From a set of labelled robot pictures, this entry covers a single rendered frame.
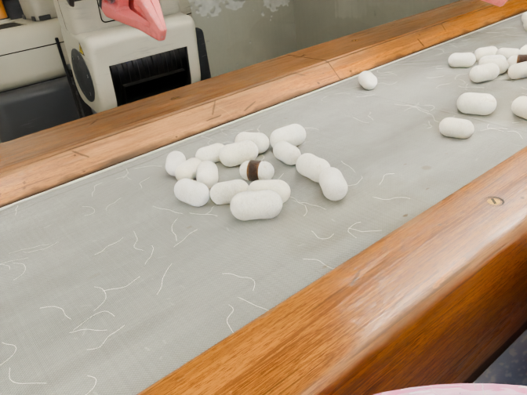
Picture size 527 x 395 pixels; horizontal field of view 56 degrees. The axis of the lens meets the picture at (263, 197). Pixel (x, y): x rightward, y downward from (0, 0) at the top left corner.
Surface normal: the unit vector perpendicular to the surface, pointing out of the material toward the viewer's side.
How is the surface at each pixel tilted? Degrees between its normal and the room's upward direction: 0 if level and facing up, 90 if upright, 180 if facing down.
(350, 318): 0
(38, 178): 45
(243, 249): 0
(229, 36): 90
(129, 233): 0
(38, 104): 90
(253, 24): 90
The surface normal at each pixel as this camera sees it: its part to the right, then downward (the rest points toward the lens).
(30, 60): 0.59, 0.32
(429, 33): 0.35, -0.40
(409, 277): -0.12, -0.88
